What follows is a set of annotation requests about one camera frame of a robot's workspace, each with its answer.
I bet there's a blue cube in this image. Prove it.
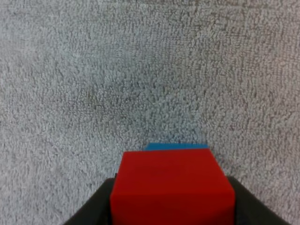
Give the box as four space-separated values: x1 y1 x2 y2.
142 142 210 152

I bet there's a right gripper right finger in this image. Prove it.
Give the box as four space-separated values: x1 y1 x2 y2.
226 175 293 225

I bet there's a red cube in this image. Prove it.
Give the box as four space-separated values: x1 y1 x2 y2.
109 150 236 225

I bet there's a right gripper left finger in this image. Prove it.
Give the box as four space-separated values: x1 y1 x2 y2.
62 172 118 225

